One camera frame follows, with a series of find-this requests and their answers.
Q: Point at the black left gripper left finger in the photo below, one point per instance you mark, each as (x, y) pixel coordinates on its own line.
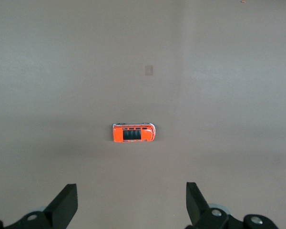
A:
(62, 205)

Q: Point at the orange toy bus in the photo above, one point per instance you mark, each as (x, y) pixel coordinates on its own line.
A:
(118, 134)

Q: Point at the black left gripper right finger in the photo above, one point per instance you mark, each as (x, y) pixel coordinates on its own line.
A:
(197, 207)

